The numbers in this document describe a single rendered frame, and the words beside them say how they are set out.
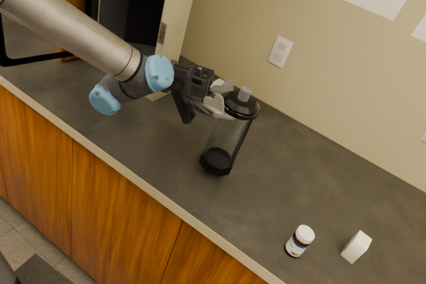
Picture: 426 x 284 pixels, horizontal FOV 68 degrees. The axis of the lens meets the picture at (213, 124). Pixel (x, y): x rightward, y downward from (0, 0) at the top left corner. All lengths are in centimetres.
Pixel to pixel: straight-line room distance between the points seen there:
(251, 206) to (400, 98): 68
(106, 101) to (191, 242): 48
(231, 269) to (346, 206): 42
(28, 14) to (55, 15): 4
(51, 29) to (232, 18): 92
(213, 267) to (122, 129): 50
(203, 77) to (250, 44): 62
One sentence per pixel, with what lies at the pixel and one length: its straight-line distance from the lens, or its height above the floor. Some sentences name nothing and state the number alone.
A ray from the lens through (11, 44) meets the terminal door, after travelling 117.
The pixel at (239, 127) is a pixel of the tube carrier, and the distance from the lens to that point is 80.
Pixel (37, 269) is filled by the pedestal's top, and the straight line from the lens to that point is 76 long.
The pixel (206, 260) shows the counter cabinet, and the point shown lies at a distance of 100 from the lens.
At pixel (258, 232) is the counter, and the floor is 94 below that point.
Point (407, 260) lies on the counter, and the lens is 112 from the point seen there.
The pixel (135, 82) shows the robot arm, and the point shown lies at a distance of 68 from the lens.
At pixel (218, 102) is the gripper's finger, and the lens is 77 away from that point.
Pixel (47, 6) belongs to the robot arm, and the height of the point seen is 139.
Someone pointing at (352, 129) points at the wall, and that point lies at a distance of 137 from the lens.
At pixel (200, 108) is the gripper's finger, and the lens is 79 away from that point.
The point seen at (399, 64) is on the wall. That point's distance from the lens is 127.
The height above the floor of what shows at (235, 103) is 121.
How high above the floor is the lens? 161
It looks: 36 degrees down
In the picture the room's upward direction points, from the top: 20 degrees clockwise
